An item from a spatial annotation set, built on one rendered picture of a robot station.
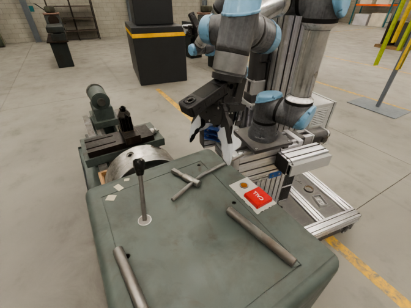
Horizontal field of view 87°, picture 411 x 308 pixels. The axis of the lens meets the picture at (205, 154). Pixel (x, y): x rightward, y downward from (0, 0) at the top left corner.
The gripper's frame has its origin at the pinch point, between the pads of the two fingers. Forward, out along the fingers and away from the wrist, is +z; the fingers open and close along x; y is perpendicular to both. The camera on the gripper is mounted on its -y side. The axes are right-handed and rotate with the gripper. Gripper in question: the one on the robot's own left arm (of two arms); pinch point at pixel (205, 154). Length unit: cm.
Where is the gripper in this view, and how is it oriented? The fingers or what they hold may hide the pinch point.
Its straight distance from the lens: 55.7
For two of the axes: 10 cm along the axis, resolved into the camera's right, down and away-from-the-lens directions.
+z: -1.8, 9.0, 4.1
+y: 7.4, -1.6, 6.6
